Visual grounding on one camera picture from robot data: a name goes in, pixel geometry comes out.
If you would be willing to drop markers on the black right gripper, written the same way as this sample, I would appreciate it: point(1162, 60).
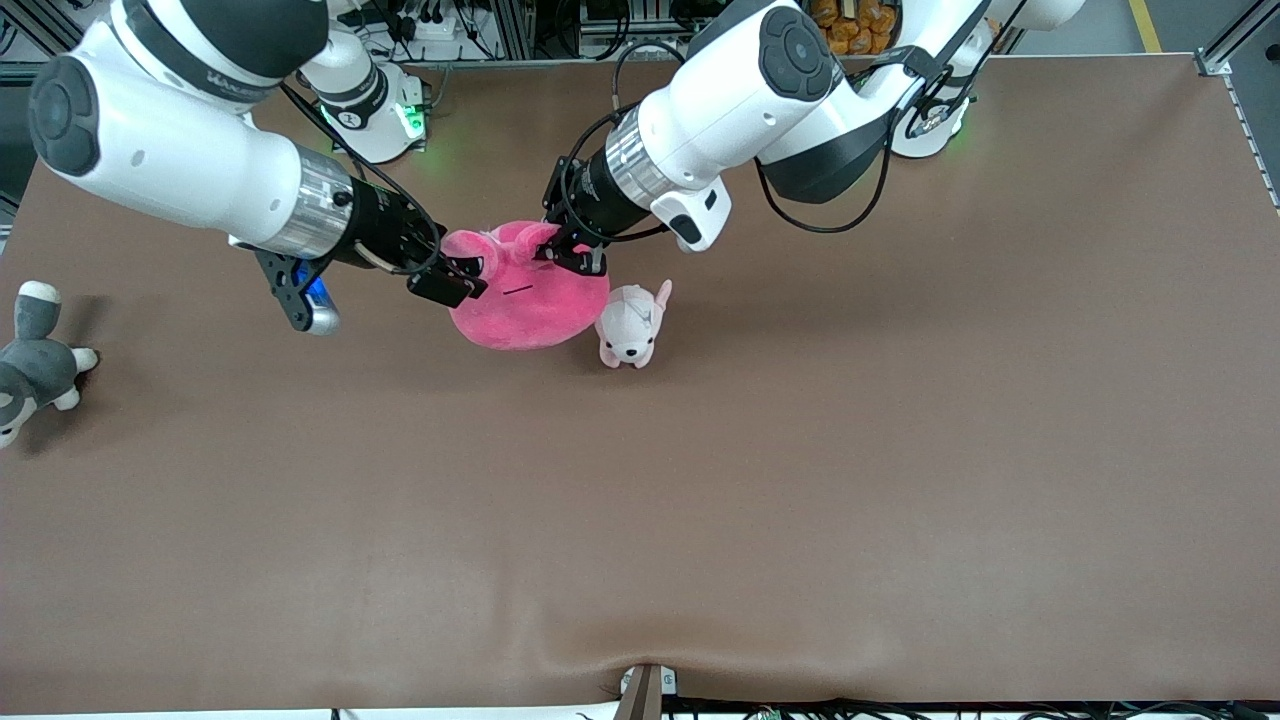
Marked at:
point(385, 232)

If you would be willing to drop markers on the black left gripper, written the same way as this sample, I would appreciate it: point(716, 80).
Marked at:
point(597, 203)

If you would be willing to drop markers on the hot pink round plush toy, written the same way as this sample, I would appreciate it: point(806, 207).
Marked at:
point(530, 315)

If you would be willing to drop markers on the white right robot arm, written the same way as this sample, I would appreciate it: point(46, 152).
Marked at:
point(180, 150)

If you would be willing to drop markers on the light pink plush dog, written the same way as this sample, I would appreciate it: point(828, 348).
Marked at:
point(630, 325)

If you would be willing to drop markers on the white power strip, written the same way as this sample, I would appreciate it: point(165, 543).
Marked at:
point(445, 25)

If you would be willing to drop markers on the brown table cover mat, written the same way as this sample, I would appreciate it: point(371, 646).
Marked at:
point(640, 520)

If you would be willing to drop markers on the orange items heap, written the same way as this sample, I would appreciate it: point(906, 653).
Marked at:
point(860, 30)

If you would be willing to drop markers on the grey white plush husky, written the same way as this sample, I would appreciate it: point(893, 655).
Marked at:
point(35, 370)

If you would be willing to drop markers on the aluminium table edge rail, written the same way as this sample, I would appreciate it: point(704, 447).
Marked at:
point(500, 62)

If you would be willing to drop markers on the metal table edge bracket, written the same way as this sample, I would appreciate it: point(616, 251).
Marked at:
point(645, 690)

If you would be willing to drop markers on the aluminium frame profile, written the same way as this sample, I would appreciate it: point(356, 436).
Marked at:
point(1240, 40)
point(25, 30)

